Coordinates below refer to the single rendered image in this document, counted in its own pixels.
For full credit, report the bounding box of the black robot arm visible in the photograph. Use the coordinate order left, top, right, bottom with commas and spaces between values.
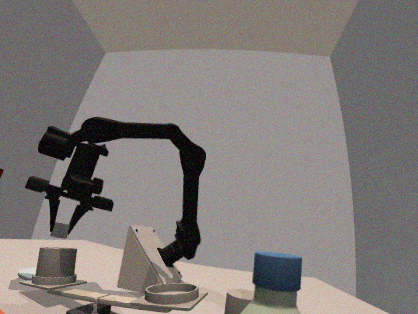
38, 117, 206, 267

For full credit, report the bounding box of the white round dish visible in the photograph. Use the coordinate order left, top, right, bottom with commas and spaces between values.
18, 267, 36, 281

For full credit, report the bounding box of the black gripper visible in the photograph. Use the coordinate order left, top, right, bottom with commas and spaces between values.
25, 162, 114, 235

